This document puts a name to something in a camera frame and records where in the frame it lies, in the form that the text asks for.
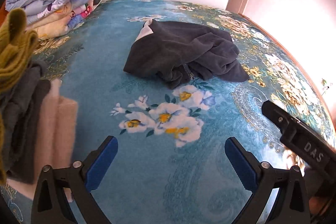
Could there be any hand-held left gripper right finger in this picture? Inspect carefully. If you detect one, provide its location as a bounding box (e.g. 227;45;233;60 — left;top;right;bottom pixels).
225;137;311;224

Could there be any teal floral bed blanket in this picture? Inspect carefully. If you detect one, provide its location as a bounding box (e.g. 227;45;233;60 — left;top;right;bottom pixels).
0;0;336;224

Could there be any dark grey fleece jacket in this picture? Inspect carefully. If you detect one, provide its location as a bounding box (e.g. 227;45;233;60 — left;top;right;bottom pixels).
123;19;250;90

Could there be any pink folded garment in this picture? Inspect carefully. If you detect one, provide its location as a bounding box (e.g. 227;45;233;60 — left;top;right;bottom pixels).
33;79;79;201

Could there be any olive green knit sweater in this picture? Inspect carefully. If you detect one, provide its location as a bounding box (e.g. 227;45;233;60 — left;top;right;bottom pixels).
0;8;39;99

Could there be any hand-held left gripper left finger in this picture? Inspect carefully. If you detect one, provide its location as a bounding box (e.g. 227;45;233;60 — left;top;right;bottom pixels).
31;135;118;224

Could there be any colourful printed folded blanket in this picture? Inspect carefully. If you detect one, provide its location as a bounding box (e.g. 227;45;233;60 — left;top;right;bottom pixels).
26;0;103;38

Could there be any grey folded garment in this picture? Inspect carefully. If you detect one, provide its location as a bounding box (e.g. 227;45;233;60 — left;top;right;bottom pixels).
0;60;51;184

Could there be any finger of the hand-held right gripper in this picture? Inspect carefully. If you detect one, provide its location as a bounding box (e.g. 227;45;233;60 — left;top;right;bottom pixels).
262;100;301;135

